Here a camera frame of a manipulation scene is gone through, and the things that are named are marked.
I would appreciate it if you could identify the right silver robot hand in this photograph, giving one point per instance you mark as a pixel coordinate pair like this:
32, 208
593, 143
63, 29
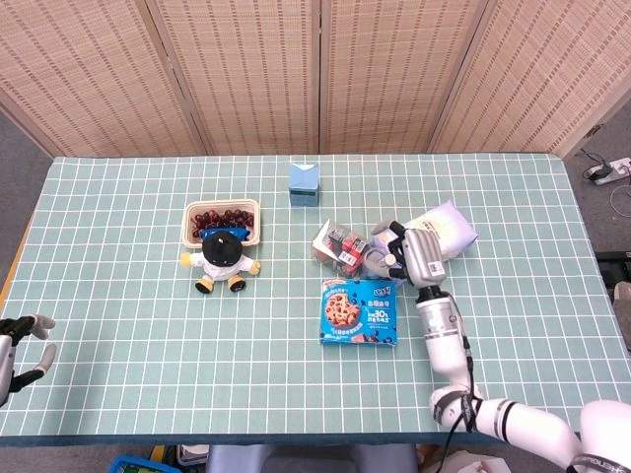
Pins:
421, 253

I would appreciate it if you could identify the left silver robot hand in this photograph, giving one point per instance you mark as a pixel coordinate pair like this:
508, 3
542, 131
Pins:
5, 359

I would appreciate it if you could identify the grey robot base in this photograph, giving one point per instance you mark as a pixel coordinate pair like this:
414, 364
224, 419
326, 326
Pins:
305, 460

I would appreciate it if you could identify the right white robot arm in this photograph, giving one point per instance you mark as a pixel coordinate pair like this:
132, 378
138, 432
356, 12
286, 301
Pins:
443, 340

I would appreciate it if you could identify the clear glass jar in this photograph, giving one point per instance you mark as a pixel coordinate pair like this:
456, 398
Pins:
394, 277

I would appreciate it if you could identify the clear bag of coffee sachets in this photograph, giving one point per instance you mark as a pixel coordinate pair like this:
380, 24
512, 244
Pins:
340, 246

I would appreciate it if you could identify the blue cookie box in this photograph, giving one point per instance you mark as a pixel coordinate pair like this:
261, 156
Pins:
355, 315

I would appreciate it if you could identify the light blue small carton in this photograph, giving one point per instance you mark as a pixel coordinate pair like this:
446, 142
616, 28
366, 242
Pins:
303, 184

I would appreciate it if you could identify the green checked tablecloth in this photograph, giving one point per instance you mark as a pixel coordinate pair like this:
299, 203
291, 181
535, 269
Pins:
148, 345

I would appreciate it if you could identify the blue plastic crate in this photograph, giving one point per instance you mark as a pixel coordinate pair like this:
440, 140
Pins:
133, 465

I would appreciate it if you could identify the woven folding screen panel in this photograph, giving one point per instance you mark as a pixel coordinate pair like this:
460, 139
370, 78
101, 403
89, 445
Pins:
256, 74
89, 74
389, 74
542, 74

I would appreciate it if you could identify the black-headed plush doll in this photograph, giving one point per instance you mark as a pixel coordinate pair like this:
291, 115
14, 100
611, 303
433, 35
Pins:
222, 251

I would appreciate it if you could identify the white power strip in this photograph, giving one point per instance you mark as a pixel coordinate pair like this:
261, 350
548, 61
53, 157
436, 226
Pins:
618, 170

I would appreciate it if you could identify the beige food tray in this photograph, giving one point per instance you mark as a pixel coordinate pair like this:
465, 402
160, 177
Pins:
189, 231

